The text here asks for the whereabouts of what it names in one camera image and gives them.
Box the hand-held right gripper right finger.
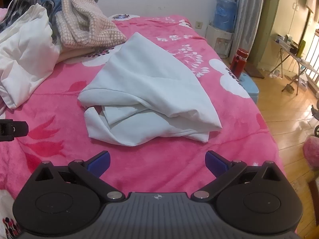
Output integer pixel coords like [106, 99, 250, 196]
[192, 151, 285, 201]

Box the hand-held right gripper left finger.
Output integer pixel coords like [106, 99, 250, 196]
[35, 151, 125, 201]

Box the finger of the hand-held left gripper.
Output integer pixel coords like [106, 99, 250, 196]
[0, 119, 29, 142]

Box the white button shirt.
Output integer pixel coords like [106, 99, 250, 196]
[78, 32, 223, 147]

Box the pink floral blanket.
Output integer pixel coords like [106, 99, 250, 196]
[0, 7, 280, 239]

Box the white thick garment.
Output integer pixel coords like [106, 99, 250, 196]
[0, 3, 61, 109]

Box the light blue plastic stool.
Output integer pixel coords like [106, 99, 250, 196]
[239, 73, 260, 102]

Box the pink plastic bag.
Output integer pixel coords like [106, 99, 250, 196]
[303, 136, 319, 175]

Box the brown floor mat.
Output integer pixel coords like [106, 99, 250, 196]
[245, 66, 265, 79]

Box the red thermos bottle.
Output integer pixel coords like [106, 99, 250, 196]
[230, 48, 248, 79]

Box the wheelchair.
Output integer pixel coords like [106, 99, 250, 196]
[311, 105, 319, 138]

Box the white water dispenser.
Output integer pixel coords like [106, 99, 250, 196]
[206, 24, 233, 58]

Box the dark plaid shirt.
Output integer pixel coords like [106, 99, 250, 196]
[0, 0, 55, 33]

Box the beige checked woolen coat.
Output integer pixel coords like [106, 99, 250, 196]
[54, 0, 127, 50]

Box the folding table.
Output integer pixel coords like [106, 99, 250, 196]
[272, 33, 312, 95]

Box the white window railing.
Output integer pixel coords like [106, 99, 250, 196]
[303, 27, 319, 85]

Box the green bottle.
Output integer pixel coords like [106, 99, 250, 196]
[296, 40, 306, 58]

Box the blue water jug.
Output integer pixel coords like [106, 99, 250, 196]
[214, 0, 237, 33]

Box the grey curtain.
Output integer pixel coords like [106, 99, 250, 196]
[228, 0, 266, 55]

